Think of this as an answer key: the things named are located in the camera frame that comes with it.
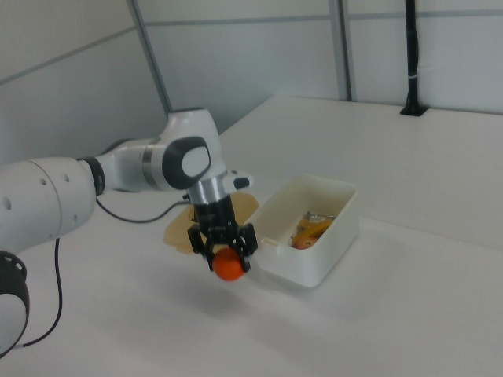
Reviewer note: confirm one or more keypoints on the orange fruit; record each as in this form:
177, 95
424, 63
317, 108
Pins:
229, 265

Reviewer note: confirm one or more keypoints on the beige container lid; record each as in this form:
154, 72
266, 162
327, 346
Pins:
177, 231

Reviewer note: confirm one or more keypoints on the grey partition post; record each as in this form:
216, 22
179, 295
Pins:
153, 55
342, 47

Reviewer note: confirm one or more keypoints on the large yellow C-clamp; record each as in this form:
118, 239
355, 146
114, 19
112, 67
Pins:
316, 225

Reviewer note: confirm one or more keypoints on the black pole with base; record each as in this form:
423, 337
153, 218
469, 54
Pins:
412, 59

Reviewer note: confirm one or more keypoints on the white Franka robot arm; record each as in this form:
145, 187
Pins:
47, 196

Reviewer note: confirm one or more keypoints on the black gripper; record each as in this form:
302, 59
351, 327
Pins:
214, 216

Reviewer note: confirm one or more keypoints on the white plastic container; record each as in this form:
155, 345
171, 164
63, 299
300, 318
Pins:
314, 267

